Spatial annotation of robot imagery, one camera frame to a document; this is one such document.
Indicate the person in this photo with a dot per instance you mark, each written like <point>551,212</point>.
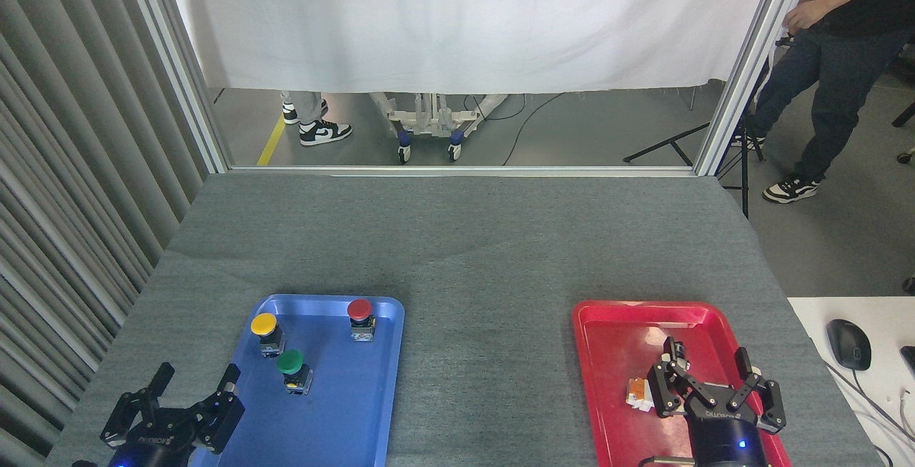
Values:
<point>843,59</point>
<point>318,132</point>

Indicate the red plastic tray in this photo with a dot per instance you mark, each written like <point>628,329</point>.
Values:
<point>615,352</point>

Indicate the silver frame crossbar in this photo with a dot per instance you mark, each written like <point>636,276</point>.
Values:
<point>465,170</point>

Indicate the white wheeled stand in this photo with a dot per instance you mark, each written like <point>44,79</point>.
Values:
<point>429,124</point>

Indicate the white hanging sheet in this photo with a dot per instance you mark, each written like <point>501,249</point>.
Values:
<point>465,16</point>

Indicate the black tripod stand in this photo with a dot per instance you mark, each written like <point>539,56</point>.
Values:
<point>665,142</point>

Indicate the black computer mouse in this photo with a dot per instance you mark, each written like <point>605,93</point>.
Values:
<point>849,344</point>

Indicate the white desk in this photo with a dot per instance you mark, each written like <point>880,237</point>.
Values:
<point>815,317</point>

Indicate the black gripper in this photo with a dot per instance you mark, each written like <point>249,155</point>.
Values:
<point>154,449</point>
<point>725,442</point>

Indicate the green push button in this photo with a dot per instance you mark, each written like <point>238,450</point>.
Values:
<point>290,362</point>

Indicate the grey pleated curtain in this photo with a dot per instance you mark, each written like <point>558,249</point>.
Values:
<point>57,202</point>

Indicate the black chair base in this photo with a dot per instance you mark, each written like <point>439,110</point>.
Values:
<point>904,115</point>

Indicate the blue plastic tray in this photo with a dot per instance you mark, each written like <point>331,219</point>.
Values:
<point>336,417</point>

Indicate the silver frame post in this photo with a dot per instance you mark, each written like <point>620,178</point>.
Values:
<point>754,59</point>
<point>179,59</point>

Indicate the white orange switch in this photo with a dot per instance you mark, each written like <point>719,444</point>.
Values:
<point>636,392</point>

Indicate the black knob switch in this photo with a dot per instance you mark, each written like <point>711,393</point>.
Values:
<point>675,347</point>

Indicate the red push button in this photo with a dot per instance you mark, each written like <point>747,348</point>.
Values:
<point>359,308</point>

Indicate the yellow push button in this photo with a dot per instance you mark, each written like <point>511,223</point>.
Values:
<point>264,324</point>

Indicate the person's hand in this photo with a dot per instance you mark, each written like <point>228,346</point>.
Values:
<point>804,15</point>

